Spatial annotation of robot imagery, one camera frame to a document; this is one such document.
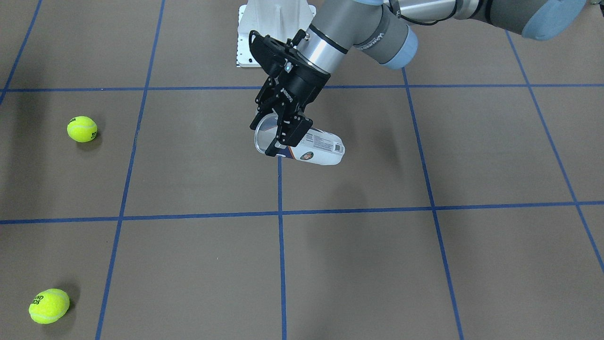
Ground clear tennis ball can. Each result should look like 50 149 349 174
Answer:
254 113 346 166

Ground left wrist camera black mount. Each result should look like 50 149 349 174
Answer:
248 29 306 78

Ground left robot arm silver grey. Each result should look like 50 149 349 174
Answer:
239 0 586 165

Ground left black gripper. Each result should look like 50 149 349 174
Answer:
249 66 331 157

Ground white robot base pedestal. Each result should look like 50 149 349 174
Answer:
236 0 317 68

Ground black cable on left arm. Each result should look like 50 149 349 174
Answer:
389 0 458 26

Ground tennis ball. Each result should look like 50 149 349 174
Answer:
67 116 99 143
28 288 70 324

